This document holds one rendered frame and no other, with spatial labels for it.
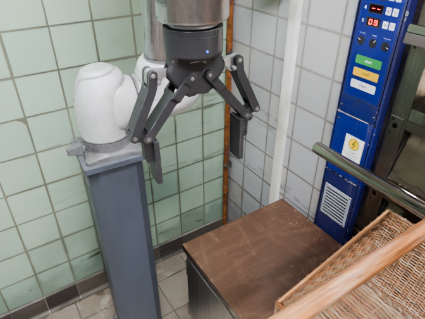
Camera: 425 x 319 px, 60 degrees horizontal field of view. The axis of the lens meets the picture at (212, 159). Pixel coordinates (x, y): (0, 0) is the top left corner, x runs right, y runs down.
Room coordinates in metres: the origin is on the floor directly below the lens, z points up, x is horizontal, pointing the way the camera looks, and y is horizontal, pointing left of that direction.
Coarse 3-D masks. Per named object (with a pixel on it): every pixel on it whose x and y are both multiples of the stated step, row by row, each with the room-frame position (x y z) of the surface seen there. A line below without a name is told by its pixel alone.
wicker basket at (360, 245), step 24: (384, 216) 0.89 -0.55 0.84; (360, 240) 0.84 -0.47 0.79; (336, 264) 0.78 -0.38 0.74; (408, 264) 0.79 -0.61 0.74; (312, 288) 0.73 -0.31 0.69; (360, 288) 0.81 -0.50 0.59; (384, 288) 0.79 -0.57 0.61; (408, 288) 0.75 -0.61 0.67; (336, 312) 0.72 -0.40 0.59; (360, 312) 0.72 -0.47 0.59; (384, 312) 0.72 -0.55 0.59; (408, 312) 0.71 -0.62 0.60
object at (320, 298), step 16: (416, 224) 0.47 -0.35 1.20; (400, 240) 0.42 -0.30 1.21; (416, 240) 0.43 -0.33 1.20; (368, 256) 0.39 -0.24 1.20; (384, 256) 0.39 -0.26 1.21; (400, 256) 0.40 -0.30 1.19; (352, 272) 0.36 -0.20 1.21; (368, 272) 0.37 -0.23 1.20; (320, 288) 0.34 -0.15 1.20; (336, 288) 0.34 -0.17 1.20; (352, 288) 0.34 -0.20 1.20; (304, 304) 0.31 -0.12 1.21; (320, 304) 0.31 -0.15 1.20
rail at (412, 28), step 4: (412, 24) 0.88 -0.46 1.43; (416, 24) 0.88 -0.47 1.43; (408, 28) 0.89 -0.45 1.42; (412, 28) 0.88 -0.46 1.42; (416, 28) 0.87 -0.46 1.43; (420, 28) 0.86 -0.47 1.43; (424, 28) 0.85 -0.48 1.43; (412, 32) 0.87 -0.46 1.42; (416, 32) 0.87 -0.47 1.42; (420, 32) 0.86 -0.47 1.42; (424, 32) 0.85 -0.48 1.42
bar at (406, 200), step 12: (324, 156) 0.75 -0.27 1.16; (336, 156) 0.73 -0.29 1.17; (348, 168) 0.69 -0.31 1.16; (360, 168) 0.67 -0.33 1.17; (360, 180) 0.66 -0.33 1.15; (372, 180) 0.64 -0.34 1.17; (384, 180) 0.63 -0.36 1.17; (384, 192) 0.61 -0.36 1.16; (396, 192) 0.59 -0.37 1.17; (408, 192) 0.59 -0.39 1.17; (408, 204) 0.56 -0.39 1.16; (420, 204) 0.55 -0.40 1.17; (420, 216) 0.54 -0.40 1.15
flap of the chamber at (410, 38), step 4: (408, 32) 0.88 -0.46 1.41; (408, 36) 0.88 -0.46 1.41; (412, 36) 0.87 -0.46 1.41; (416, 36) 0.86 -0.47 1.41; (420, 36) 0.86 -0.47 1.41; (424, 36) 0.85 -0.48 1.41; (404, 40) 0.88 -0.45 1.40; (408, 40) 0.87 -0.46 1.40; (412, 40) 0.87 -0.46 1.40; (416, 40) 0.86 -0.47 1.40; (420, 40) 0.85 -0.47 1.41; (424, 40) 0.84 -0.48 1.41; (412, 44) 0.86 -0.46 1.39; (416, 44) 0.85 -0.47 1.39; (420, 44) 0.85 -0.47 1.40; (424, 44) 0.84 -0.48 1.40; (424, 48) 0.84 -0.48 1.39
